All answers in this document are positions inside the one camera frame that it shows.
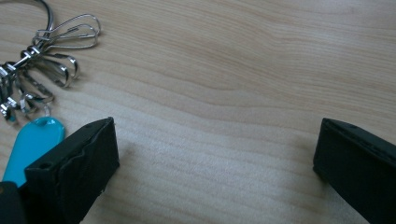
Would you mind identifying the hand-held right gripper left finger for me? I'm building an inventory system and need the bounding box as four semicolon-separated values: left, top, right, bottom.
21;117;120;224

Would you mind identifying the teal plastic key tag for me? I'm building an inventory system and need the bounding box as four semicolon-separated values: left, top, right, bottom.
2;116;66;188

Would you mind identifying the metal keychain with snap hooks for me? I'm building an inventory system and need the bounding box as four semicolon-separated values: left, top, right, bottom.
0;0;103;125

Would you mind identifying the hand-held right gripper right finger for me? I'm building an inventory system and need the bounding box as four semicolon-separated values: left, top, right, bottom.
313;118;396;224

